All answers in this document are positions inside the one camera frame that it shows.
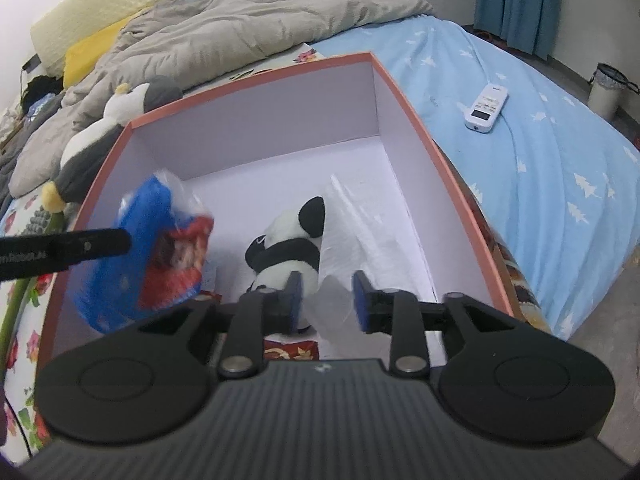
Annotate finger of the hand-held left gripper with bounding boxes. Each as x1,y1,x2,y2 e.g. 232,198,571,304
52,227,132,274

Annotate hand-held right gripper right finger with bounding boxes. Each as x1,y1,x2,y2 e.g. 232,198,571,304
351,270,528,377

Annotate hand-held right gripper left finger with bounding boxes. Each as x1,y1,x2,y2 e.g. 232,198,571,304
137,270,303,378

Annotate small panda plush toy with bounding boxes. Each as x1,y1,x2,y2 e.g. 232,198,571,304
244,196,327,333

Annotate blue red snack packet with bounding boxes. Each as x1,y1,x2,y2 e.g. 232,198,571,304
70,170,216,333

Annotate white translucent plastic bag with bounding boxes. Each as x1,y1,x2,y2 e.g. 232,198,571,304
305,174,416,343

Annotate pink cardboard shoe box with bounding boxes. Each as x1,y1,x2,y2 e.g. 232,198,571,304
37,51,516,376

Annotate grey white penguin plush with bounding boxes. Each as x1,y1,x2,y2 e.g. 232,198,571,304
42,76,183,211

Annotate dark grey blanket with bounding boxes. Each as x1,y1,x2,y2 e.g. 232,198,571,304
0,92,66,211

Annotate white crumpled cloth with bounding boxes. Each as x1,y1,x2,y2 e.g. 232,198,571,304
0,105,26,146

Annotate blue printed cloth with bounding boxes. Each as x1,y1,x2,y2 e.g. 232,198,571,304
25,95,63,121

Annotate black bag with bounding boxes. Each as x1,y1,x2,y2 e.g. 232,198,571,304
22,76,63,106

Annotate yellow pillow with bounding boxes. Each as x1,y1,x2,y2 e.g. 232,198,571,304
62,12,146,91

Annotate white remote control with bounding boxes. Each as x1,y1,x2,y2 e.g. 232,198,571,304
463,82,510,134

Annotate light blue bed sheet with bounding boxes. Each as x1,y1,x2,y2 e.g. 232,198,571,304
312,12,640,341

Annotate cream quilted headboard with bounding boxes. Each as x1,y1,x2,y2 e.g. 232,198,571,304
30,0,201,78

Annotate grey duvet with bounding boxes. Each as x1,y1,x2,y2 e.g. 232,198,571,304
10,0,433,198

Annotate white trash bin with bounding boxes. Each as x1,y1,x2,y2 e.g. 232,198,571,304
587,63,628,121

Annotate blue curtain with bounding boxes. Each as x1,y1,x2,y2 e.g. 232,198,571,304
472,0,563,58

